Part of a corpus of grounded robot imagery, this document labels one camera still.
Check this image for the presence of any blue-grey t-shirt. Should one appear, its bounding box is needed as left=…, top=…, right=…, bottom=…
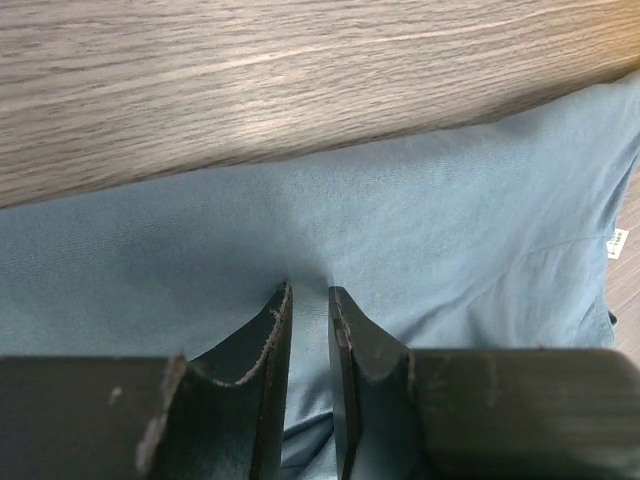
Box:
left=1, top=74, right=639, bottom=479

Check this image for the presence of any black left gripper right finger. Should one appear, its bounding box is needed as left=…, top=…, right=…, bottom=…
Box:
left=328, top=287, right=639, bottom=479

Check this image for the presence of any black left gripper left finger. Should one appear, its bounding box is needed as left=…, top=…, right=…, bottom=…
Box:
left=1, top=284, right=292, bottom=479

